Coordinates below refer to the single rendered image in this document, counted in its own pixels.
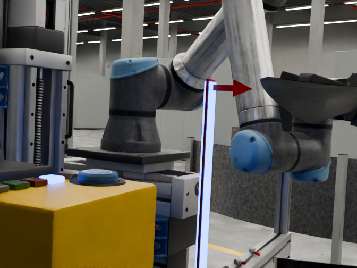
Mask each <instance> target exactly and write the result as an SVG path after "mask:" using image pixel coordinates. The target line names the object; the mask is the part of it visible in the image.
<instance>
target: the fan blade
mask: <svg viewBox="0 0 357 268"><path fill-rule="evenodd" d="M260 82H261V85H262V87H263V89H264V90H265V91H266V93H267V94H268V95H269V96H270V97H271V98H272V99H273V100H274V101H275V102H277V103H278V104H279V105H280V106H281V107H283V108H284V109H286V110H287V111H289V112H290V113H292V114H293V115H295V116H296V117H298V118H299V119H301V120H303V121H305V122H306V123H314V124H317V123H320V122H322V121H325V120H328V119H331V118H334V117H336V116H339V115H342V114H345V113H348V112H352V111H355V110H357V86H350V85H335V84H328V83H317V82H307V81H298V80H290V79H282V78H274V77H265V78H261V79H260Z"/></svg>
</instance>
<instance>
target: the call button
mask: <svg viewBox="0 0 357 268"><path fill-rule="evenodd" d="M77 172H78V178H77V181H80V182H87V183H115V182H118V173H117V172H118V171H110V170H100V169H90V170H81V171H77Z"/></svg>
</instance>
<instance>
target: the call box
mask: <svg viewBox="0 0 357 268"><path fill-rule="evenodd" d="M77 178H78V177H77ZM77 178H71V179H70V180H69V179H65V181H64V182H61V183H56V184H49V183H48V185H46V186H40V187H29V188H28V189H22V190H16V191H14V190H9V192H4V193H0V268H153V261H154V238H155V216H156V194H157V187H156V185H154V184H152V183H145V182H137V181H129V180H124V179H121V178H119V179H118V182H115V183H87V182H80V181H77Z"/></svg>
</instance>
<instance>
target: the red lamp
mask: <svg viewBox="0 0 357 268"><path fill-rule="evenodd" d="M20 181H27V182H29V183H30V187H40V186H46V185H48V179H44V178H36V177H32V178H25V179H21V180H20Z"/></svg>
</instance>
